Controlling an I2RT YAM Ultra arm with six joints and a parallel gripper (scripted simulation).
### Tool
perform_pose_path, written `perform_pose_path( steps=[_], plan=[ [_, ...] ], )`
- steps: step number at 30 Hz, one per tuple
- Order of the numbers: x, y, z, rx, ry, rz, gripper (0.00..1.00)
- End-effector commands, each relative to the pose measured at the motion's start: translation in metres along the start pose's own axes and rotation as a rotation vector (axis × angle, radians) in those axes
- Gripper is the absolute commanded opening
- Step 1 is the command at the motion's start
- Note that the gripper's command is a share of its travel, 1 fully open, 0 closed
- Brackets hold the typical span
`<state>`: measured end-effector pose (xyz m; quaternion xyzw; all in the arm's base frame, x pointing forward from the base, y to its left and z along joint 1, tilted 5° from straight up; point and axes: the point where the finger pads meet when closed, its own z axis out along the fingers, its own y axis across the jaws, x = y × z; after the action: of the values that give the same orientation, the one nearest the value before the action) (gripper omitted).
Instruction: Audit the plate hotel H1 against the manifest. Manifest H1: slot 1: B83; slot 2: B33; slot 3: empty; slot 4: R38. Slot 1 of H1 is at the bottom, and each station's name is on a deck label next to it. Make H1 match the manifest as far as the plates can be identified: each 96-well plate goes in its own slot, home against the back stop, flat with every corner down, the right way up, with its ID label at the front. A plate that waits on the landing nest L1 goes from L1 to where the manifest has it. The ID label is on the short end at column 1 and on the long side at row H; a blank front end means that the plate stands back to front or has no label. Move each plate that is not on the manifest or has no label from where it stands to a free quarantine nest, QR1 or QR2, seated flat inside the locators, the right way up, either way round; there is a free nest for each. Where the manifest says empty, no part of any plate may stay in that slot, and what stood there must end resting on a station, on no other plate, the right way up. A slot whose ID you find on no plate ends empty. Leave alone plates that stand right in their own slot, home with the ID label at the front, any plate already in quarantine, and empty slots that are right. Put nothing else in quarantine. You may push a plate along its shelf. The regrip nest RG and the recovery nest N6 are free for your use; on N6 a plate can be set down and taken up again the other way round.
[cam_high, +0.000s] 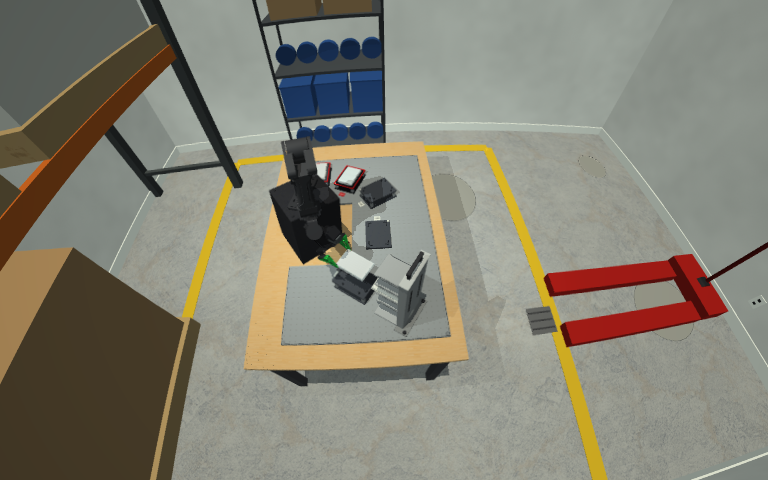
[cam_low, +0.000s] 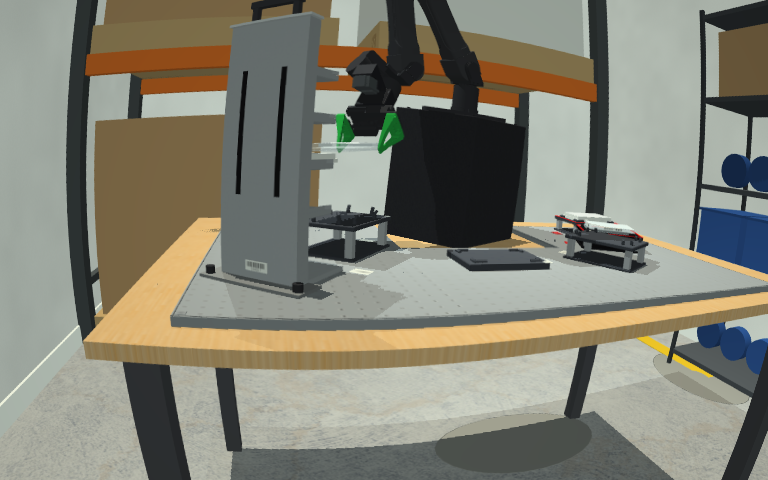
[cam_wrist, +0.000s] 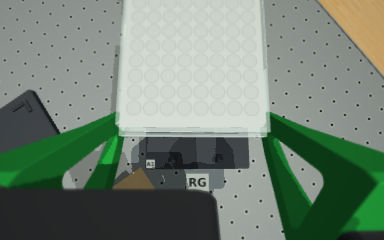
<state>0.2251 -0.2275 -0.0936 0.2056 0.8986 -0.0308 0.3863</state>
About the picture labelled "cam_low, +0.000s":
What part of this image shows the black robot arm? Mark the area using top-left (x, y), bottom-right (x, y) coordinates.
top-left (346, 0), bottom-right (506, 123)

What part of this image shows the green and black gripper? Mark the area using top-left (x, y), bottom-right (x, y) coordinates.
top-left (336, 105), bottom-right (404, 154)

